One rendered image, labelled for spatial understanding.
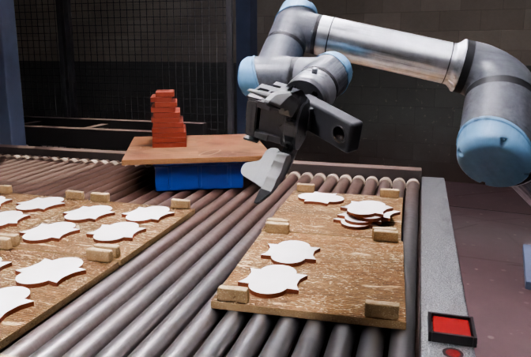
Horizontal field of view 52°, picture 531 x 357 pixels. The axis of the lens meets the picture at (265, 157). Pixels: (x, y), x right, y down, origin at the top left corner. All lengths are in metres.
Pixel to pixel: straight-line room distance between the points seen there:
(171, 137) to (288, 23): 1.08
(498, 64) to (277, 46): 0.38
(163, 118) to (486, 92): 1.31
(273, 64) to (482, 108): 0.35
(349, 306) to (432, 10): 5.25
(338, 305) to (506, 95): 0.46
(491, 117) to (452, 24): 5.16
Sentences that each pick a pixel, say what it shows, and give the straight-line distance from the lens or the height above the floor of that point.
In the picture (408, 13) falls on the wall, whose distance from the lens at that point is 6.13.
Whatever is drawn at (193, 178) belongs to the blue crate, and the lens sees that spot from 1.86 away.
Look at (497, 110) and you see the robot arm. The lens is 0.93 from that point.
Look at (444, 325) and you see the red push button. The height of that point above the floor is 0.93.
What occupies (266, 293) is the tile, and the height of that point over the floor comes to 0.95.
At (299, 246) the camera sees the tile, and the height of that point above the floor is 0.95.
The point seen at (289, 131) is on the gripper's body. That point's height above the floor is 1.28.
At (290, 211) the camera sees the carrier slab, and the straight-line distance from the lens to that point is 1.56.
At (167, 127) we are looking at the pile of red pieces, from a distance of 2.02.
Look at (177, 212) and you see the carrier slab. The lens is 1.56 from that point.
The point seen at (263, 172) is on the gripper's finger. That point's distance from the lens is 0.76.
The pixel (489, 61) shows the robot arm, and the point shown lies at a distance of 1.01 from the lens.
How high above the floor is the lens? 1.39
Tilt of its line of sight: 11 degrees down
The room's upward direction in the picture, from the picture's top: straight up
